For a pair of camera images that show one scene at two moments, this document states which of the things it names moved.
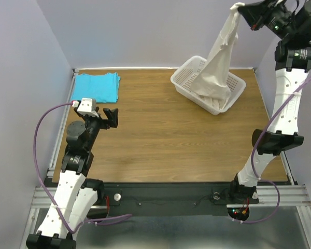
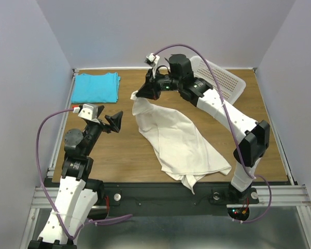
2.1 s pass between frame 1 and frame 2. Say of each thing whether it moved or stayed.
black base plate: stayed
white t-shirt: moved
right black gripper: moved
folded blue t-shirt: stayed
